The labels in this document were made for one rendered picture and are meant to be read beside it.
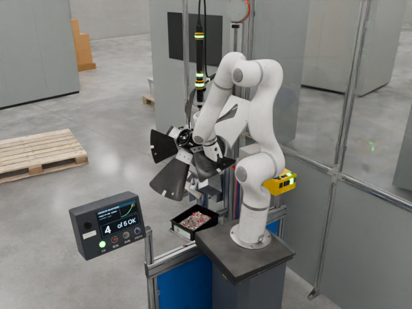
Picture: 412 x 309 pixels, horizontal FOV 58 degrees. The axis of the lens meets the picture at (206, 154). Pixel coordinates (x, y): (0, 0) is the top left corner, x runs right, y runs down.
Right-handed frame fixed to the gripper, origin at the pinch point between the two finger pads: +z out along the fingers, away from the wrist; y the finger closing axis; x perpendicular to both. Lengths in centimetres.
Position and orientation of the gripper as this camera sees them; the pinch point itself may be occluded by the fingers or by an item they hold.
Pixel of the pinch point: (216, 165)
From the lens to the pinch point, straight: 195.6
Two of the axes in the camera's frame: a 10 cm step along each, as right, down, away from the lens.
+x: -7.8, 5.0, -3.7
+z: 2.4, 7.9, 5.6
